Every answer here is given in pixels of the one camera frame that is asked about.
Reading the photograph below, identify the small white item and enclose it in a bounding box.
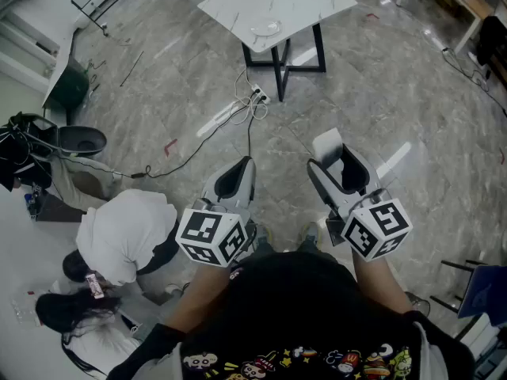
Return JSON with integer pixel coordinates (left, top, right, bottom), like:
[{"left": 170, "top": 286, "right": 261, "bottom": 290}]
[{"left": 311, "top": 127, "right": 345, "bottom": 164}]

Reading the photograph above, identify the blue folder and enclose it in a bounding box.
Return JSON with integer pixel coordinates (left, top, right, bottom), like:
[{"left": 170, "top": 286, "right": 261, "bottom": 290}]
[{"left": 457, "top": 264, "right": 507, "bottom": 328}]

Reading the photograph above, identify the person's shoe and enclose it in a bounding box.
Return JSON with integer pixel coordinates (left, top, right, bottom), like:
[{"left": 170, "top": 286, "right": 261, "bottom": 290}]
[
  {"left": 253, "top": 223, "right": 275, "bottom": 255},
  {"left": 297, "top": 221, "right": 322, "bottom": 253}
]

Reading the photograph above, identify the dark green bin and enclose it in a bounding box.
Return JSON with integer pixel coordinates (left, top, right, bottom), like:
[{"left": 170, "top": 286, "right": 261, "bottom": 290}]
[{"left": 50, "top": 55, "right": 91, "bottom": 112}]

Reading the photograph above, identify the person's left shoe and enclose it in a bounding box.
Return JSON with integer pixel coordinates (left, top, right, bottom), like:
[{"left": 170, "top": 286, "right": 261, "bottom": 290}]
[{"left": 253, "top": 223, "right": 275, "bottom": 255}]

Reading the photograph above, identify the black chair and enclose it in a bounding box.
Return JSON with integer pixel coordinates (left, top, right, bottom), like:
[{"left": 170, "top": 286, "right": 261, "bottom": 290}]
[{"left": 476, "top": 14, "right": 507, "bottom": 67}]

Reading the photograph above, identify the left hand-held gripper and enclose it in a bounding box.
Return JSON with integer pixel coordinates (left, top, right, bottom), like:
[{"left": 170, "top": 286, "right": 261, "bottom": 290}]
[{"left": 174, "top": 155, "right": 259, "bottom": 269}]

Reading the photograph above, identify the person's right shoe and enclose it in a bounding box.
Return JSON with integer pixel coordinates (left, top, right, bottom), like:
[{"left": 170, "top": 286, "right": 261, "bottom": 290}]
[{"left": 297, "top": 221, "right": 322, "bottom": 253}]

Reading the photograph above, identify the black floor cable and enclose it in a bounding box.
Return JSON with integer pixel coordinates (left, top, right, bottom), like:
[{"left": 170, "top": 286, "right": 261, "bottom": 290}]
[{"left": 440, "top": 47, "right": 507, "bottom": 117}]

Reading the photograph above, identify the pink phone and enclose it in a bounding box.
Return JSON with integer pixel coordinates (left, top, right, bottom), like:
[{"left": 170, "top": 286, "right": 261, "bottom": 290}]
[{"left": 84, "top": 272, "right": 105, "bottom": 300}]

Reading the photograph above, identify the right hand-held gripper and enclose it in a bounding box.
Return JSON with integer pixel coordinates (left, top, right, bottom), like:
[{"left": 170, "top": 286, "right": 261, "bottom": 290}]
[{"left": 307, "top": 145, "right": 414, "bottom": 263}]

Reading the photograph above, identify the clear round plate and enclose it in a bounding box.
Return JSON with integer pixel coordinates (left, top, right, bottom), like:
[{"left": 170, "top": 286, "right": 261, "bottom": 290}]
[{"left": 249, "top": 17, "right": 286, "bottom": 37}]

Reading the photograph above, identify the person's black printed shirt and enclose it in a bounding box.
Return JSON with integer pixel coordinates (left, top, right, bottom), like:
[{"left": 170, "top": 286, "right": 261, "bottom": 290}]
[{"left": 105, "top": 250, "right": 476, "bottom": 380}]

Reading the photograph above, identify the person's right forearm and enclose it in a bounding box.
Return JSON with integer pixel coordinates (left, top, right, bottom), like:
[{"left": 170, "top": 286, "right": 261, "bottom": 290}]
[{"left": 351, "top": 247, "right": 417, "bottom": 316}]

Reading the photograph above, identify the person's left forearm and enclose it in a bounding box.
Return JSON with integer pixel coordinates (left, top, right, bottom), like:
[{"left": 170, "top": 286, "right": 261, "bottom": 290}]
[{"left": 162, "top": 257, "right": 241, "bottom": 334}]

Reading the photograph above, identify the white cable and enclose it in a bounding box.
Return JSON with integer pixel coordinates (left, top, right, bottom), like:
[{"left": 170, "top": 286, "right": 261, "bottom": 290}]
[{"left": 227, "top": 67, "right": 270, "bottom": 127}]

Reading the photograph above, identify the black metal stand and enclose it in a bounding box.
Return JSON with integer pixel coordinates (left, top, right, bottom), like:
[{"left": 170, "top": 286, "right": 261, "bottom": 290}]
[{"left": 429, "top": 258, "right": 489, "bottom": 342}]

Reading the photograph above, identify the white power strip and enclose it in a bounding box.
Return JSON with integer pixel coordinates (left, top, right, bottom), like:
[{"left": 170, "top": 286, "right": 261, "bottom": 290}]
[{"left": 250, "top": 83, "right": 273, "bottom": 105}]

